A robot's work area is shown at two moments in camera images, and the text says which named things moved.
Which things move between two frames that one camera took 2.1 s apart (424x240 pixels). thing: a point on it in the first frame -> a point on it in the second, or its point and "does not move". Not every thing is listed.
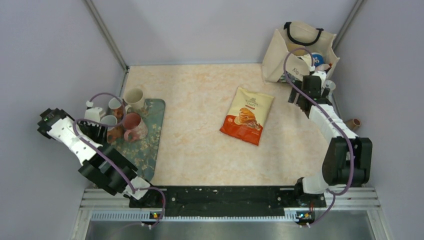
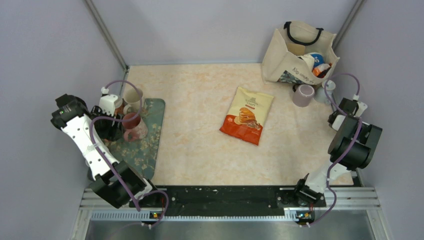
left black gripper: x=102 y=137 -> x=112 y=133
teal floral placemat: x=144 y=154 does not move
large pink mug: x=136 y=130 does not move
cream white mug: x=133 y=97 does not move
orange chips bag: x=244 y=120 does not move
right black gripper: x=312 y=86 -> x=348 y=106
